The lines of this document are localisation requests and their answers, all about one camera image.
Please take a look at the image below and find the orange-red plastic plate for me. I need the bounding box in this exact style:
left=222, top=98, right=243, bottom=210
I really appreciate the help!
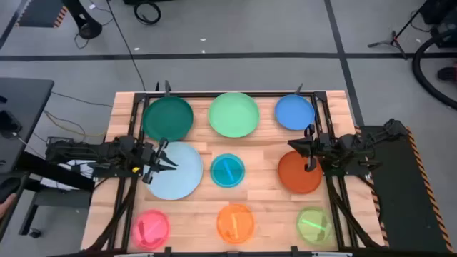
left=277, top=150, right=324, bottom=195

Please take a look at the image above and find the teal translucent plastic plate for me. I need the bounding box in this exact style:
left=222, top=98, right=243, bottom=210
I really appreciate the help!
left=209, top=153, right=246, bottom=188

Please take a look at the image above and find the light green plastic plate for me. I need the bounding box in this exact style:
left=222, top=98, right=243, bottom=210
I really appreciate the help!
left=208, top=91, right=261, bottom=139

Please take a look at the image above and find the black handheld device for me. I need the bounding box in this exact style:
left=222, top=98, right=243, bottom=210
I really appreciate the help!
left=0, top=171, right=30, bottom=205

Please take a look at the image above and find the orange translucent plastic plate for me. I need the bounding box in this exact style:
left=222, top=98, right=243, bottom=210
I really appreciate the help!
left=216, top=203, right=256, bottom=246

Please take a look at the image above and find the black side table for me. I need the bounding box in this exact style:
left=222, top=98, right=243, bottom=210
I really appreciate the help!
left=0, top=77, right=55, bottom=173

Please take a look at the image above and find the blue plastic plate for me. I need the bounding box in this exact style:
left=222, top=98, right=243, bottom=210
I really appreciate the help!
left=273, top=94, right=316, bottom=131

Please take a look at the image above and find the black tripod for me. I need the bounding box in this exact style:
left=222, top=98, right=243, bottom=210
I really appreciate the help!
left=367, top=0, right=431, bottom=61

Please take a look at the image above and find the black floor stand base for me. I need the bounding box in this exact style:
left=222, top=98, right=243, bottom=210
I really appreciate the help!
left=63, top=0, right=104, bottom=40

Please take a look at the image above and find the coiled black cable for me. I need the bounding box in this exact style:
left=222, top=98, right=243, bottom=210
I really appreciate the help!
left=133, top=1, right=162, bottom=26

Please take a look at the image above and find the yellow floor cable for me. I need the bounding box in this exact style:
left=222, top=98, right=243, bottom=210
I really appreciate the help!
left=43, top=109, right=108, bottom=138

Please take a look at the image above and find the white paper sheet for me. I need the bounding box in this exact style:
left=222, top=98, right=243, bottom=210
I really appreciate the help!
left=39, top=159, right=98, bottom=191

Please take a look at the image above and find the person's shoe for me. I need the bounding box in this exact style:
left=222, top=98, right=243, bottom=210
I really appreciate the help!
left=436, top=66, right=457, bottom=83

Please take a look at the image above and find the thick black hose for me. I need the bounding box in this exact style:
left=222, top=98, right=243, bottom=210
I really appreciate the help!
left=411, top=28, right=457, bottom=111

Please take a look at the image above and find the black equipment case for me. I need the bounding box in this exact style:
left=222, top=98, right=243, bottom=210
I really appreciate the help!
left=418, top=0, right=457, bottom=50

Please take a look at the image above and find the pink translucent plastic plate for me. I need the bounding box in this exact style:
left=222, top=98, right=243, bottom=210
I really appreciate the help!
left=131, top=209, right=171, bottom=251

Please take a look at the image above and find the dark green plastic plate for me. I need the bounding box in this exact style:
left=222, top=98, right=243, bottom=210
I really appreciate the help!
left=141, top=95, right=195, bottom=143

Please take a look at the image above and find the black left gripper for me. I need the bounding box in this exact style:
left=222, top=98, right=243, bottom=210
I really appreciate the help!
left=135, top=138, right=179, bottom=185

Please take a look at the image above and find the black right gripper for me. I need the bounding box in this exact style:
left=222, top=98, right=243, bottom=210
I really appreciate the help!
left=288, top=124, right=335, bottom=173

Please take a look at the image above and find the large pale blue plate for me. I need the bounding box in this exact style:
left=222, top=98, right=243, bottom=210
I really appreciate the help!
left=143, top=141, right=204, bottom=201

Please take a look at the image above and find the lime translucent plastic plate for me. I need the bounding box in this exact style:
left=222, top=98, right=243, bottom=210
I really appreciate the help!
left=296, top=207, right=333, bottom=246

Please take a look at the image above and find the black mat with hazard stripes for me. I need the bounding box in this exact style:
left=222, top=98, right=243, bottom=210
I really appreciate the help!
left=354, top=124, right=457, bottom=253

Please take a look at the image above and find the black aluminium rig frame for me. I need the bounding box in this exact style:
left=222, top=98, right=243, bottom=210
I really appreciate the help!
left=84, top=80, right=386, bottom=255

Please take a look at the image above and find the long black floor cable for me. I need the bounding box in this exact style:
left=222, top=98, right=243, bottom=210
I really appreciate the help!
left=106, top=0, right=147, bottom=92

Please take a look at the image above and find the person's hand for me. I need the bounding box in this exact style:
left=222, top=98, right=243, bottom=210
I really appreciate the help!
left=0, top=192, right=17, bottom=219

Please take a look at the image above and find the striped black floor mat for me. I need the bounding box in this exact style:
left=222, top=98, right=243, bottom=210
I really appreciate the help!
left=15, top=0, right=69, bottom=29

